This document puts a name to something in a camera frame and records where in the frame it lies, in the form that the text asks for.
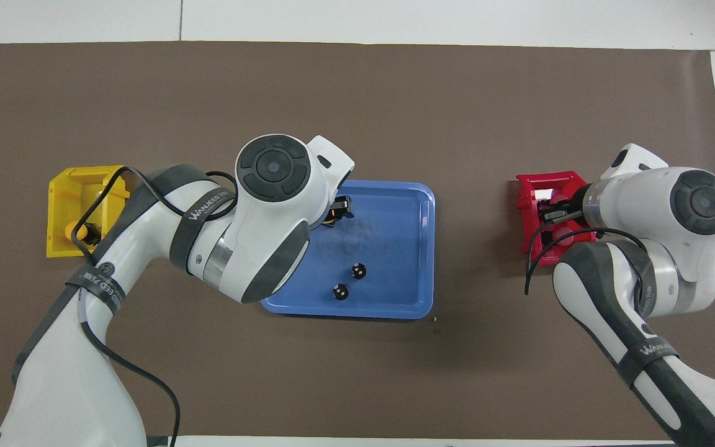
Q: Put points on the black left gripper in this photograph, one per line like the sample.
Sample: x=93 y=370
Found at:
x=344 y=207

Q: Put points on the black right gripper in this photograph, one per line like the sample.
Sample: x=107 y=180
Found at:
x=576 y=202

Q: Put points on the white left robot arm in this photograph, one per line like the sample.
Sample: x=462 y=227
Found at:
x=66 y=372

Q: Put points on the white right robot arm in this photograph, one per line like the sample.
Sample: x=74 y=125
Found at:
x=643 y=198

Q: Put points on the red plastic bin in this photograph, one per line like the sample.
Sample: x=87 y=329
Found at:
x=528 y=217

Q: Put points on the black cylindrical capacitor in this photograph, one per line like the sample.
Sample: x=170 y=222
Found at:
x=340 y=292
x=358 y=270

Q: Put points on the blue plastic tray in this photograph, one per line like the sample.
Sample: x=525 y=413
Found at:
x=388 y=248

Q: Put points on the brown paper table mat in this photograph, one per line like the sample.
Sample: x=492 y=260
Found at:
x=357 y=93

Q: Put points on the yellow plastic bin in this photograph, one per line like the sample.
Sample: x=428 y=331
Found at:
x=66 y=198

